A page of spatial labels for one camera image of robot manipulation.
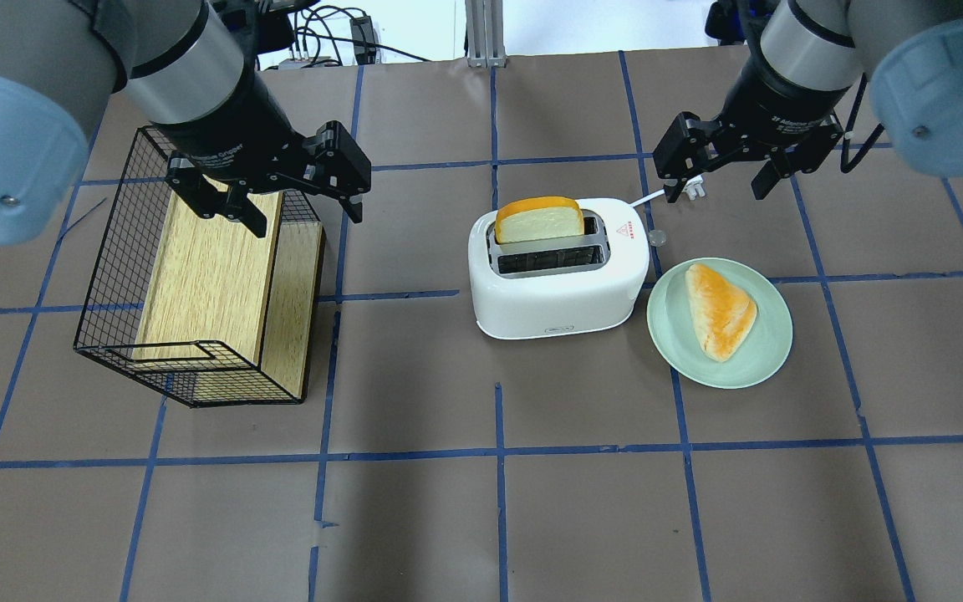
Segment bread slice in toaster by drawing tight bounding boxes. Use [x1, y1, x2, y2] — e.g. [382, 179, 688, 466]
[494, 196, 586, 245]

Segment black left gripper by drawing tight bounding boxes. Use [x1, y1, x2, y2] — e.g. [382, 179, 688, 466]
[154, 71, 372, 237]

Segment black cables in background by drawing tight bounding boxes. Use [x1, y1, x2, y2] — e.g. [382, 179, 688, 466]
[197, 0, 432, 69]

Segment white two-slot toaster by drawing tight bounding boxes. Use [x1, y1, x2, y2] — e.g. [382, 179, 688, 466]
[467, 198, 650, 339]

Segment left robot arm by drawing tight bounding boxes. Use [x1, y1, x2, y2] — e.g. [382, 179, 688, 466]
[0, 1, 371, 245]

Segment black wire mesh basket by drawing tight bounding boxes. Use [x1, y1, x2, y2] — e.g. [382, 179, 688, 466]
[74, 126, 307, 407]

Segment aluminium frame post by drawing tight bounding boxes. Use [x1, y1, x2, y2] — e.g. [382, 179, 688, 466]
[465, 0, 507, 69]

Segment wooden board box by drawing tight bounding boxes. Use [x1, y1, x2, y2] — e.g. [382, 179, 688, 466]
[130, 191, 324, 406]

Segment white toaster power cord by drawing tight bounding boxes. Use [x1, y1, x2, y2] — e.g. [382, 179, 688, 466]
[625, 175, 709, 208]

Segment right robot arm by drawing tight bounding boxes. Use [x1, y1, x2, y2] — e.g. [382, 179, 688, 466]
[653, 1, 963, 202]

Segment light green round plate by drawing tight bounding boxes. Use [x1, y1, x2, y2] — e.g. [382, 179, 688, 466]
[645, 257, 792, 389]

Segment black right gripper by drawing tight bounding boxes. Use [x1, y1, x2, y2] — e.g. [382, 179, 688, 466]
[652, 57, 844, 203]

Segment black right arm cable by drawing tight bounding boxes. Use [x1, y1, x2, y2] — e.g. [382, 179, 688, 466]
[837, 74, 885, 175]

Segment triangular toasted bread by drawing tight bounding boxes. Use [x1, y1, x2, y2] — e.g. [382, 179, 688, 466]
[684, 263, 759, 363]

